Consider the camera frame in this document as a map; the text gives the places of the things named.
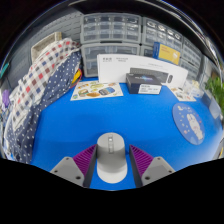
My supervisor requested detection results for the round blue printed mouse pad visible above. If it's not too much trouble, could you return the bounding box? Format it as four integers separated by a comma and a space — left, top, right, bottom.
172, 102, 206, 146

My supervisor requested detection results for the food sticker sheet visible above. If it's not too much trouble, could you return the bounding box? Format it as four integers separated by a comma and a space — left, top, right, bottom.
169, 85, 197, 103
69, 80, 124, 102

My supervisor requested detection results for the long white keyboard box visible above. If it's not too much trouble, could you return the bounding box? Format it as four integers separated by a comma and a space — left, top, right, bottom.
96, 53, 189, 89

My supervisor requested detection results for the clear box of white parts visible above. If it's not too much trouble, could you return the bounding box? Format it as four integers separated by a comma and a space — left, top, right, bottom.
183, 79, 204, 98

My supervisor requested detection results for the beige woven basket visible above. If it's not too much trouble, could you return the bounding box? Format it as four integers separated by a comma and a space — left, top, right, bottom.
30, 31, 63, 63

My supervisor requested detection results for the red checkered cloth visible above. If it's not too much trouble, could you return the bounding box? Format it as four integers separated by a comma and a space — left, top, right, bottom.
9, 38, 81, 134

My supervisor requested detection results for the yellow plastic item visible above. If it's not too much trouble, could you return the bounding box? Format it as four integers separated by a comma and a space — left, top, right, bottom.
71, 68, 83, 88

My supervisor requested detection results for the grey metal shelf unit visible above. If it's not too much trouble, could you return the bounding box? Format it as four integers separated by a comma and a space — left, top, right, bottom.
68, 0, 218, 58

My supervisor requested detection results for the navy polka dot cloth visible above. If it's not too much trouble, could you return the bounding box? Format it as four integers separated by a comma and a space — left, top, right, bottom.
3, 49, 83, 164

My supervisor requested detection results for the green potted plant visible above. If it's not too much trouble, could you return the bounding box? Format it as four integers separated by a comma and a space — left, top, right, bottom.
203, 75, 224, 116

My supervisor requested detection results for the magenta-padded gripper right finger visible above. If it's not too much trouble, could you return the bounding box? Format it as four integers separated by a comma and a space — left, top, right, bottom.
129, 144, 176, 188

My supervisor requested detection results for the small black box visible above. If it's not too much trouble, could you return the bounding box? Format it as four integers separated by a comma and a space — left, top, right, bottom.
125, 72, 163, 96

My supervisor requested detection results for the grey computer mouse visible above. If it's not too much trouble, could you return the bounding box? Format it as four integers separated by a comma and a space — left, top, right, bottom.
96, 132, 128, 184

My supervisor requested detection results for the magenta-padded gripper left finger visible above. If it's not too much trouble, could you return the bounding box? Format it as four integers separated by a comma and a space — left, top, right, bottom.
49, 143, 98, 189

